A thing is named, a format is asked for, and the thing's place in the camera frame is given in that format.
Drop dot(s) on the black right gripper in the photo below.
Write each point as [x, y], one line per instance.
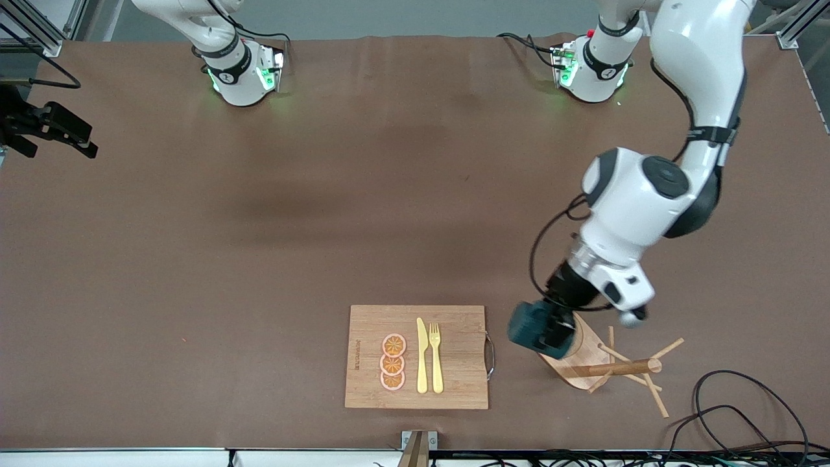
[21, 120]

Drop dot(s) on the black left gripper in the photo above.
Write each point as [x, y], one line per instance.
[569, 283]

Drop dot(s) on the dark green cup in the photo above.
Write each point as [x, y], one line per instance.
[526, 324]

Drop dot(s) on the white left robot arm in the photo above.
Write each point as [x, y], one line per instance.
[635, 201]

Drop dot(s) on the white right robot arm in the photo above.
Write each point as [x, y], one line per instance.
[227, 65]

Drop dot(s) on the wooden mug tree stand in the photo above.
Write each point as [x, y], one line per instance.
[590, 363]

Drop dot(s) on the bamboo cutting board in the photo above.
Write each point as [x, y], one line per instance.
[454, 363]

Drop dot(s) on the yellow plastic fork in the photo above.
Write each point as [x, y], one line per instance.
[436, 363]

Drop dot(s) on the yellow plastic knife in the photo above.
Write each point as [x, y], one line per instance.
[422, 357]

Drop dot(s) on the orange slice toy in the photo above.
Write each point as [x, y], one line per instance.
[393, 345]
[391, 364]
[392, 380]

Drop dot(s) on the aluminium frame profile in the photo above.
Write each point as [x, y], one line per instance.
[794, 29]
[76, 16]
[39, 35]

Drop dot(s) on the metal bracket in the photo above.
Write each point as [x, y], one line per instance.
[406, 440]

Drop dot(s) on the brown wooden post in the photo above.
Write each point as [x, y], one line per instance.
[415, 454]

